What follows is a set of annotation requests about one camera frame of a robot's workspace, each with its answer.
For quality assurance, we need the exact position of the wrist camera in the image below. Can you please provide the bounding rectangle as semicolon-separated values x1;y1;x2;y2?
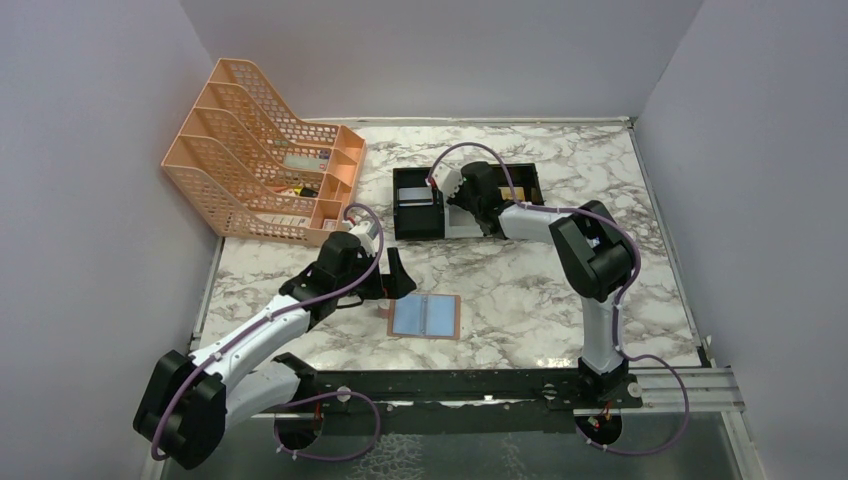
342;219;381;250
427;163;472;201

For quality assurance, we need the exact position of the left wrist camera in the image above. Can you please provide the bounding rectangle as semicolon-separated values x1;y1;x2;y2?
342;219;381;250

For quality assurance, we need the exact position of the right black bin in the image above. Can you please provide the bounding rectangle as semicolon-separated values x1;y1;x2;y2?
493;163;545;206

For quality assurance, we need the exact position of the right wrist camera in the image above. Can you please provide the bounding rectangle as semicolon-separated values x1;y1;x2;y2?
427;163;472;201

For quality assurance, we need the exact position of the tan leather card holder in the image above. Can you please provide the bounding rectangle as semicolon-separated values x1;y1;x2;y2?
379;294;461;340

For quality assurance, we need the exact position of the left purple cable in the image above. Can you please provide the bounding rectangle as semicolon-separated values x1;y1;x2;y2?
150;202;384;464

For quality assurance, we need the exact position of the orange plastic file organizer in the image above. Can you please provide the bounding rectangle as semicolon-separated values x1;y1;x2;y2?
161;58;367;246

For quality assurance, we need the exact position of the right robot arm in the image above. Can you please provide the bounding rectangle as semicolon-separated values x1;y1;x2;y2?
448;162;637;407

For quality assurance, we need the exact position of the white middle bin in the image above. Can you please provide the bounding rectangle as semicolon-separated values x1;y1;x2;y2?
444;204;485;239

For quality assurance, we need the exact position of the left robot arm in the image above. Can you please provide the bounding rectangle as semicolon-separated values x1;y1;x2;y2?
132;230;417;469

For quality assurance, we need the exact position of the gold card in bin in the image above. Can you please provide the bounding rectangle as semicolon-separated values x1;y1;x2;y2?
500;187;526;202

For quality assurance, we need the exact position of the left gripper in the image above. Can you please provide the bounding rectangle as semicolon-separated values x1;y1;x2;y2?
336;248;416;300

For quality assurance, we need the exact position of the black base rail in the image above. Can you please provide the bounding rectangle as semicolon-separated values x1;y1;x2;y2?
158;367;743;439

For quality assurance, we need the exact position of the silver card in bin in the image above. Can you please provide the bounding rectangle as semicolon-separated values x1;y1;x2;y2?
397;187;434;207

